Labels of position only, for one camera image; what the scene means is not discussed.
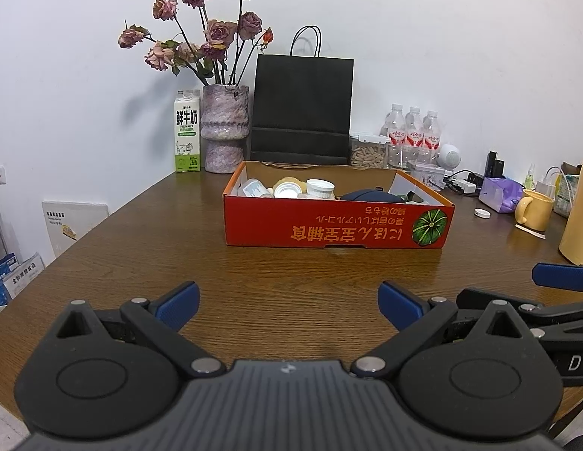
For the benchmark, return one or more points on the green white milk carton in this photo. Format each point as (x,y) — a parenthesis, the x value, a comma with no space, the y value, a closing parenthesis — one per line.
(187,136)

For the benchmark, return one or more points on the white tin box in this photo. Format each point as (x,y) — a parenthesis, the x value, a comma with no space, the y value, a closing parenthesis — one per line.
(429,177)

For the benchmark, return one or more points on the red label water bottle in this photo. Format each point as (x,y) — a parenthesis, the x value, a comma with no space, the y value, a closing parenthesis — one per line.
(413,129)
(431,131)
(394,127)

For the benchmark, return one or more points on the orange cardboard box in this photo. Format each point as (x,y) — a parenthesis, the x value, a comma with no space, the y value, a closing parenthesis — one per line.
(319,225)

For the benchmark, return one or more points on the small white round cap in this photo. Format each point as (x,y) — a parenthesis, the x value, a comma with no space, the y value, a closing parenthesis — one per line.
(482,213)

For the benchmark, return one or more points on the white plug charger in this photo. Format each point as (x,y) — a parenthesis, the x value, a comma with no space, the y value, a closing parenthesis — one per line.
(547,187)

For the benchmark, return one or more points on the white paper stick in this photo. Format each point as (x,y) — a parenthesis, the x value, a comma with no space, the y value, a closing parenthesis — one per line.
(530,230)

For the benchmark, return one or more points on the yellow kettle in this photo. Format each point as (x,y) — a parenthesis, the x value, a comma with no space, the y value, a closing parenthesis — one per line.
(580,216)

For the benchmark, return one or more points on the black paper bag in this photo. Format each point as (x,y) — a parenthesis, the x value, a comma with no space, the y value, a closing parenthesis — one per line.
(301,108)

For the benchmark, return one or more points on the black cosmetic bottle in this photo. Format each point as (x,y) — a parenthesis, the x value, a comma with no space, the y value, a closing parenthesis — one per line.
(490,164)
(499,169)

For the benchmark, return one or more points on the white plastic jar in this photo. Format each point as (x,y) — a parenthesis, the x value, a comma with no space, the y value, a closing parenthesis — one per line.
(319,189)

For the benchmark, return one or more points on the white wall switch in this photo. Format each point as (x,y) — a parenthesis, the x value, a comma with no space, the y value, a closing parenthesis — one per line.
(0,174)

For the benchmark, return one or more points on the yellow mug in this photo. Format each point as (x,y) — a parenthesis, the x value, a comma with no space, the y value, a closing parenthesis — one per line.
(538,211)

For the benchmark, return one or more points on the blue white printed packs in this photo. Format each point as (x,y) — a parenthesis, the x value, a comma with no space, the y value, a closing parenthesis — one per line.
(16,282)

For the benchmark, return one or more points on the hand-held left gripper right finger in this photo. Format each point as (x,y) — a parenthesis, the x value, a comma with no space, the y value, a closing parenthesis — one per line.
(399,303)

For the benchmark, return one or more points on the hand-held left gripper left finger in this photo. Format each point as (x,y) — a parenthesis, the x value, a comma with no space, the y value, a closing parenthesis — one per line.
(178,303)

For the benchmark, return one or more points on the dried pink rose bouquet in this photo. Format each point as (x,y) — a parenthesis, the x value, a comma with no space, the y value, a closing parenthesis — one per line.
(211,33)

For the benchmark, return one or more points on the small green spray bottle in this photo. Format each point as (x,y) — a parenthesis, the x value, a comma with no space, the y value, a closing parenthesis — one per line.
(530,179)

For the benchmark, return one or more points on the white power strip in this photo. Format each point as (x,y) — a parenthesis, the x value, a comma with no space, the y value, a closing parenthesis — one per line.
(463,186)

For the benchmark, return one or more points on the mottled purple ceramic vase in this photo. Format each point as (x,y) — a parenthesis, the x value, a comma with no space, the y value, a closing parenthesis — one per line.
(224,127)

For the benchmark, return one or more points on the wooden desktop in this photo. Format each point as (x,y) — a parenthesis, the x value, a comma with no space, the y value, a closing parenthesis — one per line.
(272,282)

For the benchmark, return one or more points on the green white carton box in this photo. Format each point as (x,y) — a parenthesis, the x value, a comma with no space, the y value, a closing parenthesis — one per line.
(568,192)

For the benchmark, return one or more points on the white printed board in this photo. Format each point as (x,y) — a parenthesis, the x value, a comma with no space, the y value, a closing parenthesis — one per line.
(75,225)

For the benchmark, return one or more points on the white spherical device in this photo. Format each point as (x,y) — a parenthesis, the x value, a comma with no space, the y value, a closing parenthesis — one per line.
(450,155)

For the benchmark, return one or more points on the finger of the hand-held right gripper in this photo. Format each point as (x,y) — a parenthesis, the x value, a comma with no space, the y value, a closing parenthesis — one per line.
(562,276)
(555,314)

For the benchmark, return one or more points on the clear glass jar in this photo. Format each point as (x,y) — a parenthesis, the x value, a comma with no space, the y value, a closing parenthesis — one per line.
(402,157)

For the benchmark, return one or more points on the purple tissue packet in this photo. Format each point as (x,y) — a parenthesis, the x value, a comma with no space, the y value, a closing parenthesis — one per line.
(498,195)

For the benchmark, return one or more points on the purple fabric pouch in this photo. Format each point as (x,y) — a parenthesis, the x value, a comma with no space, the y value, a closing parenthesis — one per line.
(364,195)

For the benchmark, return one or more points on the clear container of seeds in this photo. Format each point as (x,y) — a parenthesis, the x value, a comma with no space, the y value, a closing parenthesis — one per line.
(369,152)

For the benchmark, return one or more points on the white plastic bottle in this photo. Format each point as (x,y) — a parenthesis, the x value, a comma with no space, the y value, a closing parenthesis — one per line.
(255,189)

